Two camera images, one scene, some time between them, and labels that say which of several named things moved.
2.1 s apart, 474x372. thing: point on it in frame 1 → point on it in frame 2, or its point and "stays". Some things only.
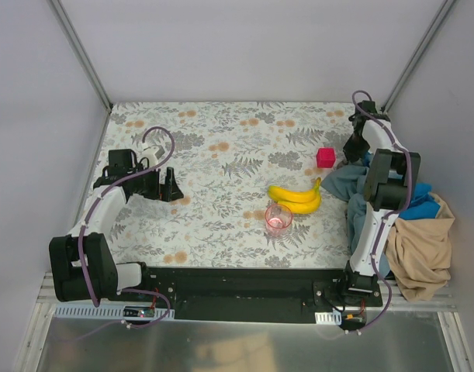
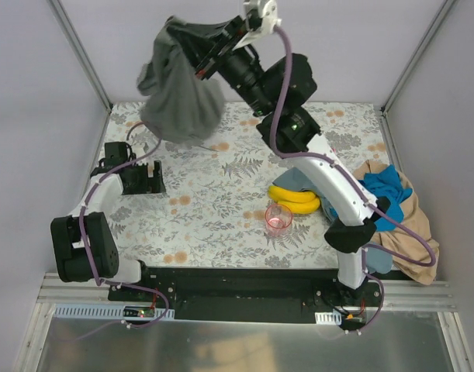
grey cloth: [340, 160] → [178, 107]
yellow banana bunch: [299, 202] stays
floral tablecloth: [250, 177] stays
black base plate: [254, 295] stays
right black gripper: [353, 145] → [216, 48]
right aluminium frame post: [418, 53] stays
